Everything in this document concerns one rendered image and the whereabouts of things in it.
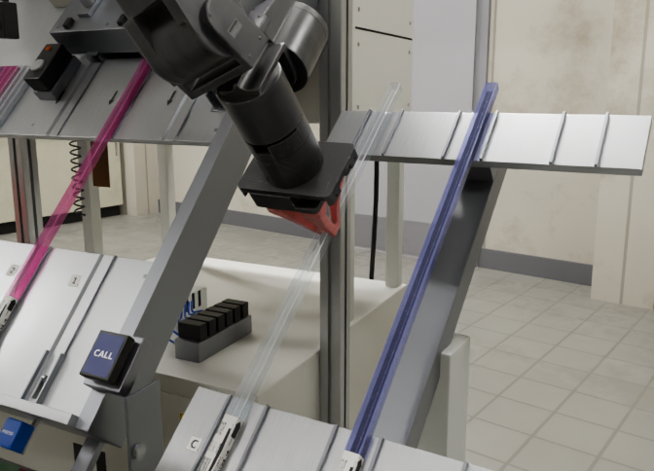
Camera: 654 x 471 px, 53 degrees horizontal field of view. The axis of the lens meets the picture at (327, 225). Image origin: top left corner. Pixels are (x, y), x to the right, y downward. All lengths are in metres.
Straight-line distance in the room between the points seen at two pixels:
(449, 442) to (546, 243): 3.37
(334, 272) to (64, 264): 0.44
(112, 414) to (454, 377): 0.36
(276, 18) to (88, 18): 0.58
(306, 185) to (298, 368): 0.55
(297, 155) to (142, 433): 0.34
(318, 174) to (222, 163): 0.27
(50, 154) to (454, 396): 5.15
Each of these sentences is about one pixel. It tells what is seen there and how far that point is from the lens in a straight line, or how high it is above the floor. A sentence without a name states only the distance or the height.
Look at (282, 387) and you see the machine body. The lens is 1.07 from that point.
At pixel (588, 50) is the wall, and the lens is 3.89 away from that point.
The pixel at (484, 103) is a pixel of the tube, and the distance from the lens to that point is 0.74.
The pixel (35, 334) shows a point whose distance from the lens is 0.86.
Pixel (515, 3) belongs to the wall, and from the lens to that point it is 4.05.
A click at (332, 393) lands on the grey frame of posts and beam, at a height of 0.54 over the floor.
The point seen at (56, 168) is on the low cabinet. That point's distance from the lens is 5.69.
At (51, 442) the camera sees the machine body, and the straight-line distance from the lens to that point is 1.36.
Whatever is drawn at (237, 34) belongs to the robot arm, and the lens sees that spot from 0.52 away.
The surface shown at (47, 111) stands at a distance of 1.13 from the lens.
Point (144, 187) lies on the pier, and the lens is 6.01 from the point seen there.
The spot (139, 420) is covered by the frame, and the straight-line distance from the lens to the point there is 0.73.
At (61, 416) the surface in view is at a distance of 0.76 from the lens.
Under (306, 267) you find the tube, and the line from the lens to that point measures 0.65.
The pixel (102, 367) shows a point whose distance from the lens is 0.72.
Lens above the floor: 1.06
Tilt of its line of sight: 11 degrees down
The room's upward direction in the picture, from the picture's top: straight up
